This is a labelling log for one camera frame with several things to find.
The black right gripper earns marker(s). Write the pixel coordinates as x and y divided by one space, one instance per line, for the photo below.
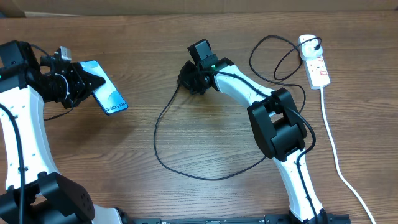
186 80

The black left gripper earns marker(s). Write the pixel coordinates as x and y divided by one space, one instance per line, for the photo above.
82 80

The blue Samsung Galaxy smartphone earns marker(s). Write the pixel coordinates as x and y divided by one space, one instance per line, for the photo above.
107 95

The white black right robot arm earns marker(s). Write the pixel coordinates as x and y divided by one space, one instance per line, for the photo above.
279 129

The white USB charger plug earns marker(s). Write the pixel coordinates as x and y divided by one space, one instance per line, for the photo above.
310 47

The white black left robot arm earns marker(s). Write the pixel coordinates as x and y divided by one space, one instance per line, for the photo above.
36 191

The white power strip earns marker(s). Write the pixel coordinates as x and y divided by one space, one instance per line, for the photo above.
317 73

